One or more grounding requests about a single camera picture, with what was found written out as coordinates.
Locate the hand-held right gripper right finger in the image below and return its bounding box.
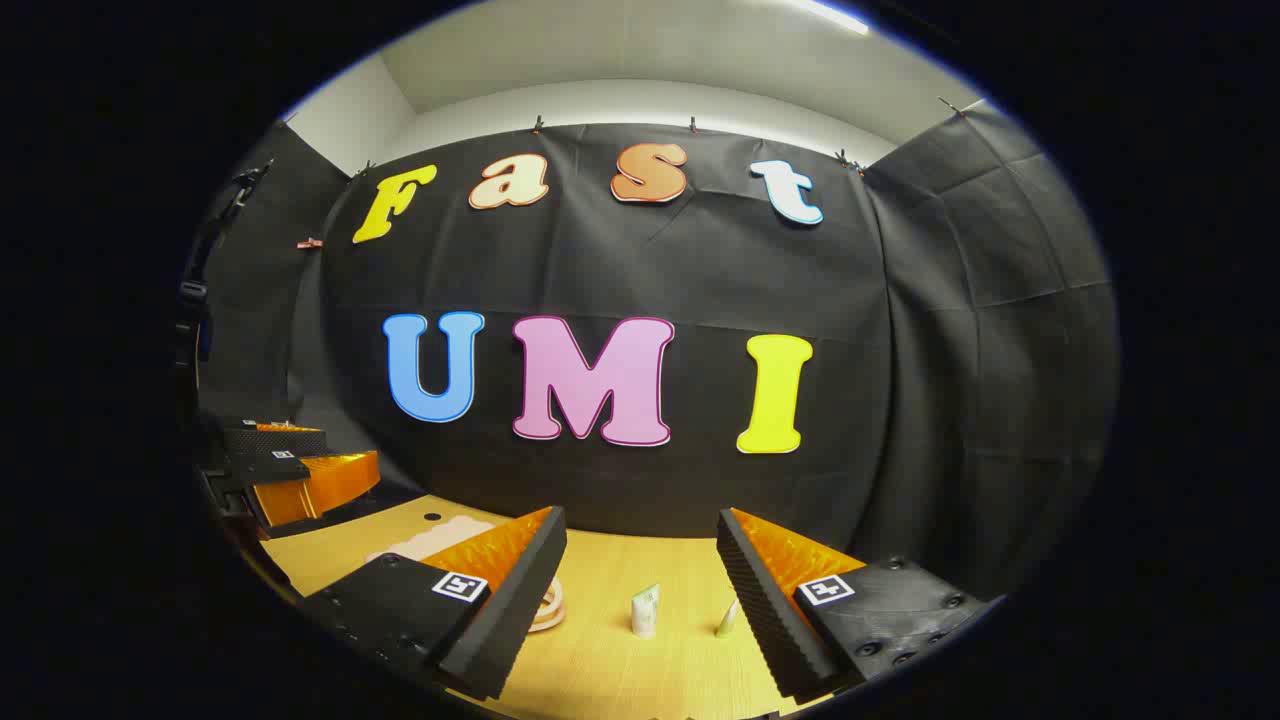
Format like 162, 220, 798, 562
715, 507, 1003, 703

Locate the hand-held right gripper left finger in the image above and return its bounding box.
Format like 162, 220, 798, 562
300, 505, 568, 703

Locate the black equipment stand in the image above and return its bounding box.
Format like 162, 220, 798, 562
175, 160, 273, 421

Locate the black backdrop cloth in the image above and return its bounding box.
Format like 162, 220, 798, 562
195, 100, 1119, 601

